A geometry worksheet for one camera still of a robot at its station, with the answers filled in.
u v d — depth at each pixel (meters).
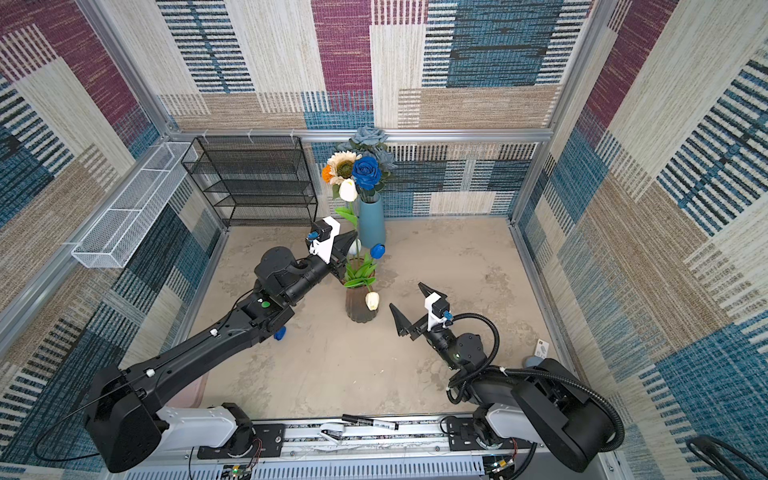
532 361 0.85
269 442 0.73
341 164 0.76
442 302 0.64
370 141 0.85
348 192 0.54
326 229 0.56
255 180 1.10
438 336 0.69
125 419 0.38
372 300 0.70
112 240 0.70
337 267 0.61
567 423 0.42
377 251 0.73
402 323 0.68
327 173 0.74
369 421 0.76
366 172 0.69
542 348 0.87
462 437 0.73
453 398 0.65
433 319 0.65
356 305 0.97
